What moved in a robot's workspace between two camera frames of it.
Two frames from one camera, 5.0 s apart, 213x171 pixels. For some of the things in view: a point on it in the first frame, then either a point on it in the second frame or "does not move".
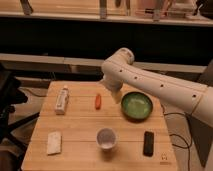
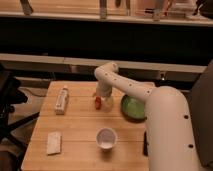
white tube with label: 62,101 does not move
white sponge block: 54,142 does not move
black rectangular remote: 148,146 does not move
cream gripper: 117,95 -> 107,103
